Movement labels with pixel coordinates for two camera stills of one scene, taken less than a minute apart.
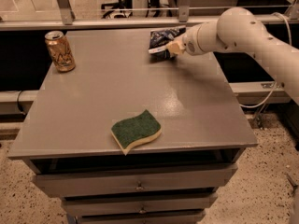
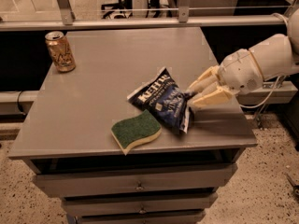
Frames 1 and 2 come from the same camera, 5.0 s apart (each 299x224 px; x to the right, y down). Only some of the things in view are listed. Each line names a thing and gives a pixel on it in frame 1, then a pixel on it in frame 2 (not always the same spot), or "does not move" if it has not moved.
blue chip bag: (159, 39) to (163, 95)
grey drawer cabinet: (173, 178) does not move
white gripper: (190, 41) to (239, 70)
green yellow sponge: (133, 131) does not move
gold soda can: (60, 51) does not move
